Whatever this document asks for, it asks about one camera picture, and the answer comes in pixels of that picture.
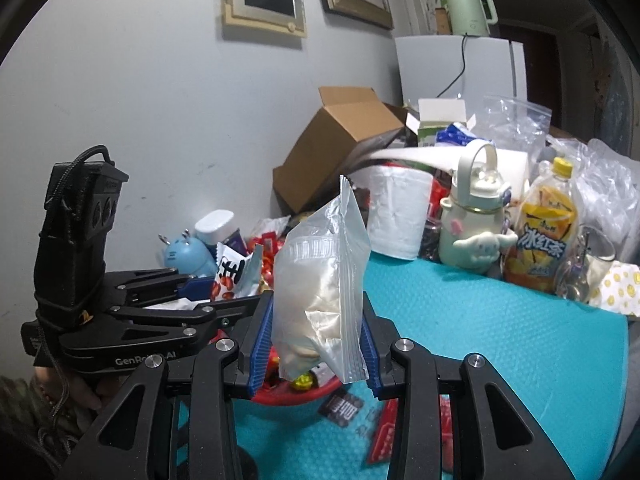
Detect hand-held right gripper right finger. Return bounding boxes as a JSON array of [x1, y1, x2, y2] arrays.
[[361, 294, 576, 480]]

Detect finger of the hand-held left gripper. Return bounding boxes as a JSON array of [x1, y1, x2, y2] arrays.
[[102, 268, 217, 307], [110, 294, 262, 341]]

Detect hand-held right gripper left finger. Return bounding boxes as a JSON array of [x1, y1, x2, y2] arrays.
[[57, 292, 275, 480]]

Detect red plastic basket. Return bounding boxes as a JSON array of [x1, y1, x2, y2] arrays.
[[212, 330, 353, 407]]

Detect dark red snack packet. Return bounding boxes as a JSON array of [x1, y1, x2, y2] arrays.
[[367, 395, 453, 466]]

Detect clear zip bag of snacks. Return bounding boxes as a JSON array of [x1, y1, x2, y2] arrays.
[[274, 175, 372, 385]]

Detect person's left forearm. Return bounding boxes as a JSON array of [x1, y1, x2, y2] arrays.
[[0, 367, 93, 480]]

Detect person's left hand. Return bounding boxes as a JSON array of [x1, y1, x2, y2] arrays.
[[62, 375, 121, 413]]

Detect blue figurine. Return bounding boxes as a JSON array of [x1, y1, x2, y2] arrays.
[[159, 228, 217, 278]]

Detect black snack packet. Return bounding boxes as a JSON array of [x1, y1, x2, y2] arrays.
[[318, 392, 363, 428]]

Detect white capped bottle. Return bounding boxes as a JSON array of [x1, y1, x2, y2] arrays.
[[194, 210, 248, 257]]

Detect pile of small red packets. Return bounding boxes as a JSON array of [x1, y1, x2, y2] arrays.
[[250, 230, 282, 292]]

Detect teal bubble mat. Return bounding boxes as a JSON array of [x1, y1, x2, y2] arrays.
[[175, 250, 630, 480]]

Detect toilet paper roll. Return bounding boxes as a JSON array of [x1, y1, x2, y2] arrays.
[[367, 147, 481, 261], [496, 149, 530, 198]]

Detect cardboard box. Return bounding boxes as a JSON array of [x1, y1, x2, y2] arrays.
[[272, 86, 408, 216]]

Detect yellow iced tea bottle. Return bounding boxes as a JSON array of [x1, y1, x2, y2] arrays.
[[502, 157, 579, 293]]

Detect clear glass cup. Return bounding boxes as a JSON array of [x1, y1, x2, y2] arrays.
[[555, 225, 617, 303]]

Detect open white green carton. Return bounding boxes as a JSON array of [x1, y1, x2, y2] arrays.
[[405, 98, 478, 148]]

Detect yellow smiley print paper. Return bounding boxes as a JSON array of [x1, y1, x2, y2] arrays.
[[590, 260, 640, 317]]

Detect empty clear zip bag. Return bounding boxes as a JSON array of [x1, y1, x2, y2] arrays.
[[470, 95, 551, 161]]

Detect clear plastic bag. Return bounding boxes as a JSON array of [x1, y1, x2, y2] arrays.
[[545, 135, 640, 266]]

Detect white fridge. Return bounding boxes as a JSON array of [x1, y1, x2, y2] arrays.
[[395, 35, 526, 111]]

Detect green electric kettle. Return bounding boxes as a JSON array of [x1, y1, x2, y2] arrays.
[[439, 0, 498, 37]]

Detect cream water bottle with handle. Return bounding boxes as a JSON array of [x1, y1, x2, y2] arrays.
[[439, 140, 518, 276]]

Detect beige wall intercom panel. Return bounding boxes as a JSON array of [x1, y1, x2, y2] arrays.
[[221, 0, 307, 39]]

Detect black kettle cable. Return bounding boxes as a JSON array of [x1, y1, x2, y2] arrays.
[[437, 35, 469, 99]]

